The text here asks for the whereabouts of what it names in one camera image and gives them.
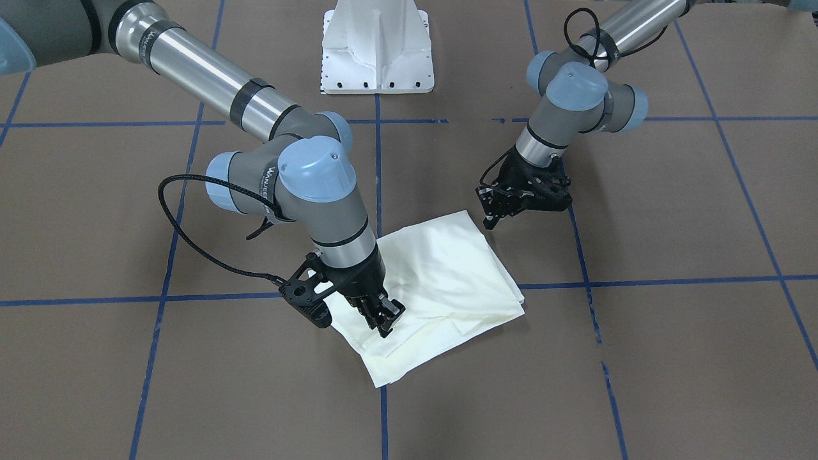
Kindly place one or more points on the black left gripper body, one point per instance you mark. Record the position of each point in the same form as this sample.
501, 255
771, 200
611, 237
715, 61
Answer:
519, 173

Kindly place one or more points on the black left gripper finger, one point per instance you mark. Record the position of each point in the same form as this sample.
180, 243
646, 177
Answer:
497, 204

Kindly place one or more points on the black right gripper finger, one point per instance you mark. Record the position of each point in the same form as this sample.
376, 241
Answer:
388, 312

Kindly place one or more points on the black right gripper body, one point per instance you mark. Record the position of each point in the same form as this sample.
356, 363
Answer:
362, 285

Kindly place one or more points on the cream long-sleeve cat shirt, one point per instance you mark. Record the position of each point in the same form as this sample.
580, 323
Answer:
453, 286

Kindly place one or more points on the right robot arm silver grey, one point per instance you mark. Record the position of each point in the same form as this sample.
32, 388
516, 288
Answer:
300, 171

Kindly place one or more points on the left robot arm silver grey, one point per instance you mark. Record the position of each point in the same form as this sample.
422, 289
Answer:
576, 98

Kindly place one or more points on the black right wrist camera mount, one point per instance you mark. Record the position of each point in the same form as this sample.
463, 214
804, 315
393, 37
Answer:
300, 291

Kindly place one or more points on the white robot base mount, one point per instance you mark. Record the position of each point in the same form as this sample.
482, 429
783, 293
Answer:
376, 47

